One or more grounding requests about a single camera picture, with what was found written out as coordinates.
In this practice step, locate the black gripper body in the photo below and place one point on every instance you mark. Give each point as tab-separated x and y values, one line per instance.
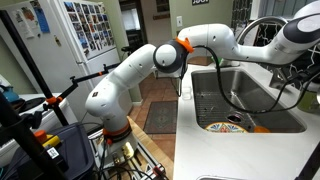
314	73

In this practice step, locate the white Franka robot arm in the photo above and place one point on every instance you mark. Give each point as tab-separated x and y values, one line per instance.
133	70

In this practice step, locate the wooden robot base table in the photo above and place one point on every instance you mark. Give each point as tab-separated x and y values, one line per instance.
148	141

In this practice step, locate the stainless steel sink basin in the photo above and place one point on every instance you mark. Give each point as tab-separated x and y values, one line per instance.
266	120

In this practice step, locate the orange round fruit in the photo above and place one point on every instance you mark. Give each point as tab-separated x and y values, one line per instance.
262	129

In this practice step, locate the metal sink drain strainer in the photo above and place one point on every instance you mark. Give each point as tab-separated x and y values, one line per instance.
235	118

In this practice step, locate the green sponge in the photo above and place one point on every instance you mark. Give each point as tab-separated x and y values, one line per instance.
216	62

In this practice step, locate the colourful floral patterned plate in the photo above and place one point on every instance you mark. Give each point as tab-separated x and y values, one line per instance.
226	128

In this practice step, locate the patterned floor rug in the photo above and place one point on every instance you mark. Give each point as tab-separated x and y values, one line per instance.
161	116

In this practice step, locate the photo collage sheet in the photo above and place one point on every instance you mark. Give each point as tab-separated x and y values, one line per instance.
86	23

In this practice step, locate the dark storage bin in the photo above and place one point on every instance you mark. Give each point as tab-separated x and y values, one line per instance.
76	150

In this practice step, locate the white refrigerator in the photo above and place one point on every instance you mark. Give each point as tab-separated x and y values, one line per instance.
60	66

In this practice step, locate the yellow emergency stop button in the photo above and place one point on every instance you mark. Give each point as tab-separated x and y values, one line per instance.
46	138

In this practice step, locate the black tripod with orange clamp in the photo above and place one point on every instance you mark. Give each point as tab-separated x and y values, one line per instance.
36	76

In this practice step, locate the blue paper sheet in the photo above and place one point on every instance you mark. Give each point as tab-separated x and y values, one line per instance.
41	20

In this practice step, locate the thick black stand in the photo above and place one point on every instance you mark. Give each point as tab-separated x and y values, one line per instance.
20	140

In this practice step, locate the teal kettle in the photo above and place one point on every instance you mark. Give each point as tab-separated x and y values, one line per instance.
9	95

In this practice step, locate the black camera stand leg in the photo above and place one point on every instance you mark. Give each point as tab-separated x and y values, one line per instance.
310	165

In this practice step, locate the dark wall sign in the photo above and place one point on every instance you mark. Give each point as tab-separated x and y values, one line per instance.
200	2

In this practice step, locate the white light switch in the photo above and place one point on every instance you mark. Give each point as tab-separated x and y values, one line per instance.
179	21

